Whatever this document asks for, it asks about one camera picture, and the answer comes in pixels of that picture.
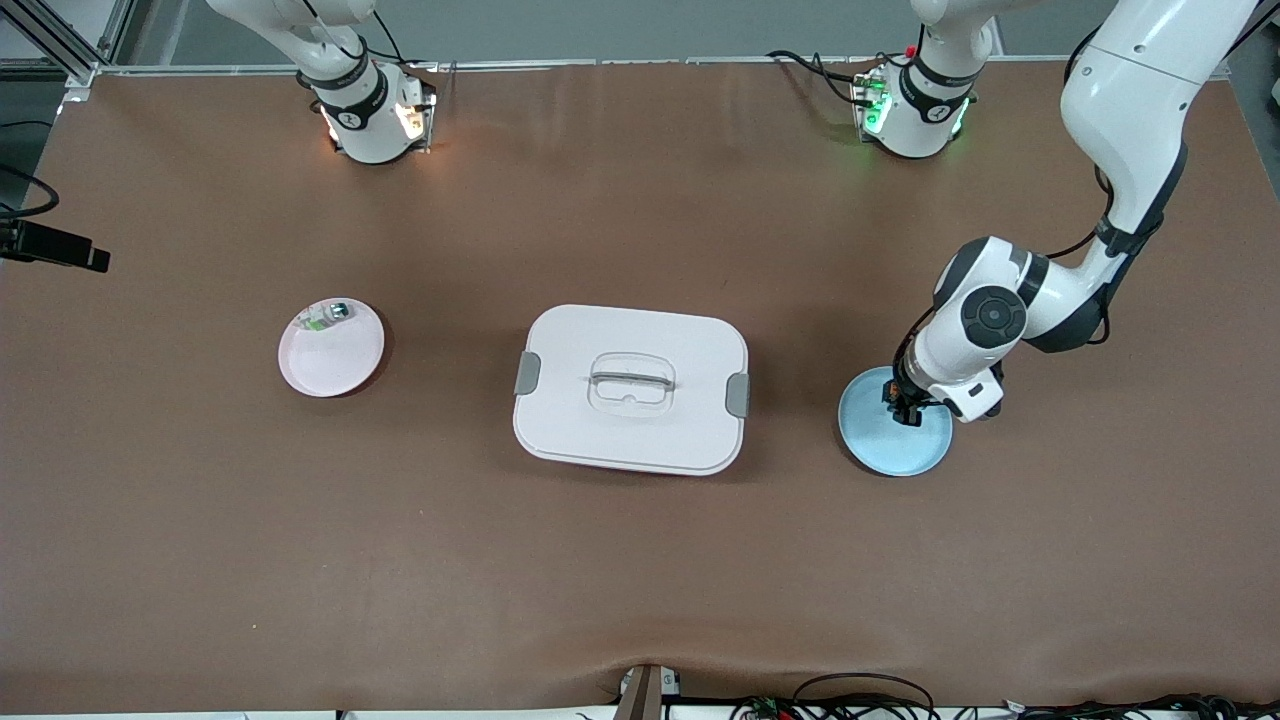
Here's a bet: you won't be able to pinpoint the black base power cable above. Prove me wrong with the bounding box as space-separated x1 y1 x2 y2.
766 48 881 106

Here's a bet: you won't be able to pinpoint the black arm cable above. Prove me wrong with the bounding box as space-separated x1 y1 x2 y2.
0 160 61 221
893 25 1136 376

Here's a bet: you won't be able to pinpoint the light blue round plate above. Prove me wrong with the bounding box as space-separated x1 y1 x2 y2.
837 366 954 478

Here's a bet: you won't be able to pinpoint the black cable bundle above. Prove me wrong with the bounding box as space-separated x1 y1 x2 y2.
1010 693 1280 720

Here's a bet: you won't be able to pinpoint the camera stand post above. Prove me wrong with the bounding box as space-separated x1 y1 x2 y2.
615 663 683 720

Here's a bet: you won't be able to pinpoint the black cable loop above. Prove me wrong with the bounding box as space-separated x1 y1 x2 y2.
790 673 938 720

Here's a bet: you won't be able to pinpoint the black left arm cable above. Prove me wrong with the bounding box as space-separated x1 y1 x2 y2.
893 25 1136 376

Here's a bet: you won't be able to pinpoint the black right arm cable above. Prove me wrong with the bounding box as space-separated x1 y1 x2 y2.
0 160 61 221

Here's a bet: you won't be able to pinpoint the pink round plate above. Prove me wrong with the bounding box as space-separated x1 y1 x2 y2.
278 297 386 399

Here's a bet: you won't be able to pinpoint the white lidded box grey latches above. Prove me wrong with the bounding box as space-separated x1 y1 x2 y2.
512 304 751 477

